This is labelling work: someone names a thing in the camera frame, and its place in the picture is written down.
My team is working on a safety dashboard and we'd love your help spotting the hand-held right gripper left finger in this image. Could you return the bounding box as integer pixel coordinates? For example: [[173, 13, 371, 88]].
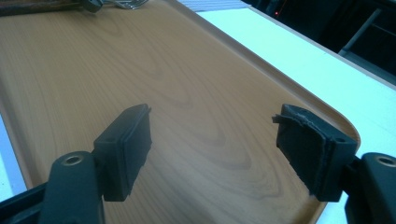
[[92, 103, 153, 203]]

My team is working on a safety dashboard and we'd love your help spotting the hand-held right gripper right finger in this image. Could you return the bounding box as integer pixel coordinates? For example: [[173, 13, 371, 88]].
[[272, 104, 359, 203]]

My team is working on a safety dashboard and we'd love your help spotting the wooden serving tray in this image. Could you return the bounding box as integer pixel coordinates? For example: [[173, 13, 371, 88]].
[[0, 0, 361, 224]]

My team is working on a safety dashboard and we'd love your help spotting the metal fork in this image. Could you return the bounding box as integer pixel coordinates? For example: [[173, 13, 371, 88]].
[[104, 0, 149, 10]]

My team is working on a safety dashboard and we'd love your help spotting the dark round object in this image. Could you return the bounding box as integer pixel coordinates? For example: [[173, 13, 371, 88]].
[[81, 0, 105, 14]]

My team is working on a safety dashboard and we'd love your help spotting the white ribbed mat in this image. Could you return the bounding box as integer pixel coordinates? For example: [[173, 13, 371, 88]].
[[177, 0, 250, 13]]

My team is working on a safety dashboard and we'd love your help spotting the red lit cable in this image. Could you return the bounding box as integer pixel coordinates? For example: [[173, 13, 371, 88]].
[[273, 0, 290, 17]]

